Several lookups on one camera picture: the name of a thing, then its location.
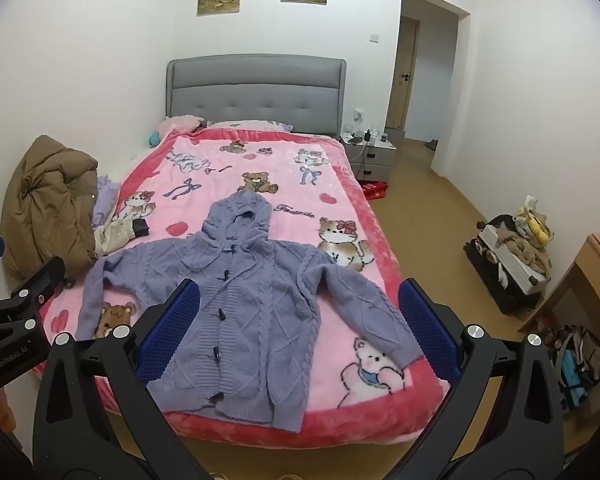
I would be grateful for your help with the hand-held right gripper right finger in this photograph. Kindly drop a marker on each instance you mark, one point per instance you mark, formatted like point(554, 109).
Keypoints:
point(425, 330)

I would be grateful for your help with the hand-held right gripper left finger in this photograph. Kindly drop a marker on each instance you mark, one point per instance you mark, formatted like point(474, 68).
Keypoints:
point(172, 330)

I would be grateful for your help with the purple knit hooded cardigan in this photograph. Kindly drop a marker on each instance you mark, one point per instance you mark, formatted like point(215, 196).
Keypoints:
point(260, 320)

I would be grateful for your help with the brown puffer jacket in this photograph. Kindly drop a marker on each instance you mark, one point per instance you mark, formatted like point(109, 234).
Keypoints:
point(47, 205)

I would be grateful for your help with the black suitcase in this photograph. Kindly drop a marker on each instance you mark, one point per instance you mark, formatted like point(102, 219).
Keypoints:
point(510, 295)

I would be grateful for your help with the beige garment with black cuff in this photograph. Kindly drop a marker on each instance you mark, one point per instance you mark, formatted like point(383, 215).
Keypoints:
point(117, 235)

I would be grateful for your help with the lavender cloth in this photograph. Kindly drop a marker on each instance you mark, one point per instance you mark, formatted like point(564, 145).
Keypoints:
point(105, 200)

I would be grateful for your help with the brown plush toy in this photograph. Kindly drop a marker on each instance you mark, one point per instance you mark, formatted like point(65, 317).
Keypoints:
point(522, 252)

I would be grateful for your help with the red bag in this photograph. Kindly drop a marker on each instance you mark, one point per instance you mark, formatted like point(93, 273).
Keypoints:
point(375, 190)

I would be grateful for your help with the yellow and grey plush toy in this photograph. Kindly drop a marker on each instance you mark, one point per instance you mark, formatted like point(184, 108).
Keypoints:
point(532, 222)

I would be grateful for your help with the grey and blue backpack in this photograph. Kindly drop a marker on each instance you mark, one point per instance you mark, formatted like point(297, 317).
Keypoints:
point(580, 365)

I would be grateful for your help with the wooden desk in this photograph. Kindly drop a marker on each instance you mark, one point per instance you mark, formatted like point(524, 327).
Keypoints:
point(587, 280)

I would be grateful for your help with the grey nightstand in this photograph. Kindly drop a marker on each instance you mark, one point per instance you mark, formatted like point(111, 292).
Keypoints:
point(375, 157)

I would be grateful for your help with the pair of shoes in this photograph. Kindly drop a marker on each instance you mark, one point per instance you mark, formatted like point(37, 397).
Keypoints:
point(431, 145)

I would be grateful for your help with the pink printed blanket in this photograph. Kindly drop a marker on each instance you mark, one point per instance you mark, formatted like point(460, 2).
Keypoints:
point(290, 180)

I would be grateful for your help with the teal soft item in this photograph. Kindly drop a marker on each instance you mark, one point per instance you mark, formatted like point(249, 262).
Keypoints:
point(154, 138)

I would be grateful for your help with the white bedside gadget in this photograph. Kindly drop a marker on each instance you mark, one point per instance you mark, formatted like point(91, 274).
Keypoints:
point(358, 119)

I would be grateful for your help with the grey upholstered headboard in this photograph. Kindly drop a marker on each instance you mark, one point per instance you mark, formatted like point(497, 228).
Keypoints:
point(255, 90)

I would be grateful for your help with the wooden door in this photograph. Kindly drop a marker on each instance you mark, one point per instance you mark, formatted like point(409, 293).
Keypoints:
point(402, 75)

